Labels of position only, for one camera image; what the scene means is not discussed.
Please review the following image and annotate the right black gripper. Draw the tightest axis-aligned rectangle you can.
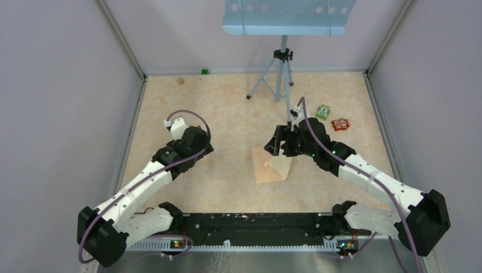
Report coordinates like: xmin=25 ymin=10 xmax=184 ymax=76
xmin=265 ymin=125 xmax=317 ymax=158

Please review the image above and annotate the peach envelope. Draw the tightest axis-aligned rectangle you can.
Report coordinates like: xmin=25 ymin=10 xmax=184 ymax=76
xmin=251 ymin=147 xmax=280 ymax=184

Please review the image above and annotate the cream paper letter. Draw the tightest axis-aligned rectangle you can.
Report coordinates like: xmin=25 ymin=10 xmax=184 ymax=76
xmin=268 ymin=155 xmax=293 ymax=181

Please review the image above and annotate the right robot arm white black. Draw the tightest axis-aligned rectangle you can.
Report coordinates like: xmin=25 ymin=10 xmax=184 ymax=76
xmin=264 ymin=118 xmax=451 ymax=257

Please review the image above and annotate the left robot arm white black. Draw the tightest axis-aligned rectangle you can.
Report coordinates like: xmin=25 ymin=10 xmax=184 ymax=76
xmin=77 ymin=125 xmax=213 ymax=267

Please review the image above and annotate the green toy block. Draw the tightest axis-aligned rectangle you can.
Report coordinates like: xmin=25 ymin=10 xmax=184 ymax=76
xmin=315 ymin=104 xmax=330 ymax=121

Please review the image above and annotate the red toy block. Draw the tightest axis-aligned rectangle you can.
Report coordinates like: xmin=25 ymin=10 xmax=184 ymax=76
xmin=331 ymin=118 xmax=351 ymax=131

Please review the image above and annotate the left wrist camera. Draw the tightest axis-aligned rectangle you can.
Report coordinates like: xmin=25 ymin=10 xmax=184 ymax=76
xmin=164 ymin=117 xmax=189 ymax=140

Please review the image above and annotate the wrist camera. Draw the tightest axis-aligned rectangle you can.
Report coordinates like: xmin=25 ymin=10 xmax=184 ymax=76
xmin=164 ymin=117 xmax=189 ymax=140
xmin=290 ymin=106 xmax=305 ymax=126

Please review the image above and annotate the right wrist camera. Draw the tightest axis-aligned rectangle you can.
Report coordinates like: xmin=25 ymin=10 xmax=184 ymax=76
xmin=290 ymin=106 xmax=305 ymax=126

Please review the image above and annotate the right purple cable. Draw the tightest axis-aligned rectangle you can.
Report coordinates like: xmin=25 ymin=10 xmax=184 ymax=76
xmin=296 ymin=97 xmax=425 ymax=273

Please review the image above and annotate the purple cable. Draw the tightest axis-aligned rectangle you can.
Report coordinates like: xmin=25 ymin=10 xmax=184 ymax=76
xmin=78 ymin=110 xmax=213 ymax=264
xmin=296 ymin=97 xmax=425 ymax=273

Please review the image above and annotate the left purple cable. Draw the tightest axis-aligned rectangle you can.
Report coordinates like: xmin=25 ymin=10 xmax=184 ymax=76
xmin=78 ymin=110 xmax=213 ymax=264

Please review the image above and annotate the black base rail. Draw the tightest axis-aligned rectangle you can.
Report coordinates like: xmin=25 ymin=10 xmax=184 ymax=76
xmin=147 ymin=210 xmax=372 ymax=247

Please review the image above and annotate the white cable duct strip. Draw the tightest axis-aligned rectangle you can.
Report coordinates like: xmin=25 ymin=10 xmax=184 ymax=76
xmin=127 ymin=238 xmax=339 ymax=254

